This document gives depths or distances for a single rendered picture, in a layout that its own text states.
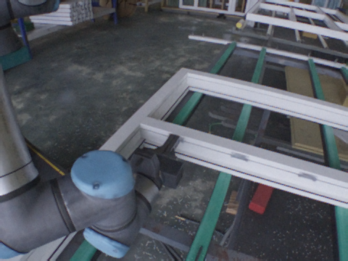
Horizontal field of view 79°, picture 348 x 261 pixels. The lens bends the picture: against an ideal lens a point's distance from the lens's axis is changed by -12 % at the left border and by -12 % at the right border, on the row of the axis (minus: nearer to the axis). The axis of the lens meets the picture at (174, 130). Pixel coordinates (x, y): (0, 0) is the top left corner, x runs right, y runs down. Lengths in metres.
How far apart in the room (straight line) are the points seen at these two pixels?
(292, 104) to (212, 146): 0.48
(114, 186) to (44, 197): 0.10
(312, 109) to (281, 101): 0.13
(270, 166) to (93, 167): 0.47
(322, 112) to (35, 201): 0.99
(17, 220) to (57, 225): 0.05
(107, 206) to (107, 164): 0.06
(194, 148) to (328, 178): 0.37
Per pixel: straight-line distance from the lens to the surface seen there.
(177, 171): 0.55
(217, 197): 0.63
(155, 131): 0.71
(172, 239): 0.60
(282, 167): 0.67
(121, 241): 0.45
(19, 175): 0.35
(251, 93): 1.02
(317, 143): 1.36
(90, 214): 0.37
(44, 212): 0.36
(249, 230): 0.92
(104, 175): 0.35
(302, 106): 1.04
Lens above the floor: 1.36
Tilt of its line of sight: 38 degrees down
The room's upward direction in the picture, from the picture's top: 3 degrees clockwise
